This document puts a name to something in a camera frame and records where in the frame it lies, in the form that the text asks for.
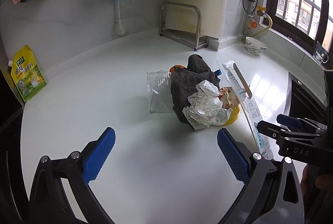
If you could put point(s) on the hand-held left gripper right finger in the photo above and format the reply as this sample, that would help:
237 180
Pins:
231 153

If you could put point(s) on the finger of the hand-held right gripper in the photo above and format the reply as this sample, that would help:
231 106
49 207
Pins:
290 121
269 129

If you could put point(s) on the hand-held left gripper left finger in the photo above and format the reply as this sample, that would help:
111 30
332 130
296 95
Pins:
100 153

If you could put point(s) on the clear toothbrush package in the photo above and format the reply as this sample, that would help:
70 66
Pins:
253 112

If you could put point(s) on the red patterned snack wrapper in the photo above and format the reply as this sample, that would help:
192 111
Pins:
229 97

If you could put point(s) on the wooden stick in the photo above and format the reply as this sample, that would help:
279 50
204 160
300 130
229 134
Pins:
243 82

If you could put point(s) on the white paper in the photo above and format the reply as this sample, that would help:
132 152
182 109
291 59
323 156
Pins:
203 107

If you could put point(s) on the dark grey towel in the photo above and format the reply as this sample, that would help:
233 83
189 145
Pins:
187 83

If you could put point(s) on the clear plastic bag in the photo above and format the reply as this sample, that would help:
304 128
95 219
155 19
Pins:
160 94

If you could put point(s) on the orange peel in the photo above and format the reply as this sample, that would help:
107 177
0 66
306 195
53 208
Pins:
178 67

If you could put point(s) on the person's right hand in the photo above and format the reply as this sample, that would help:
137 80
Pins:
308 179

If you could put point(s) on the black stove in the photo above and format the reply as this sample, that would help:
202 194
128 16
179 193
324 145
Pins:
304 99

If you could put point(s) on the white cartoon mug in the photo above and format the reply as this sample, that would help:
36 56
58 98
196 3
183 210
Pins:
320 54

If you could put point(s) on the white patterned bowl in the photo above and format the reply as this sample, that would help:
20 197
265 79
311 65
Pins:
256 48

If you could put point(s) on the orange gas regulator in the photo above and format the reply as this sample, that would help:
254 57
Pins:
252 24

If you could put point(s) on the yellow seasoning pouch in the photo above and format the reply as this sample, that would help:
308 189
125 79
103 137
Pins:
27 78

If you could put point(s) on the steel cutting board rack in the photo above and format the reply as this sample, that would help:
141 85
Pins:
199 31

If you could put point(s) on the blue and white bottle brush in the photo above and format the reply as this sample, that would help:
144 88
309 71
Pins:
117 8

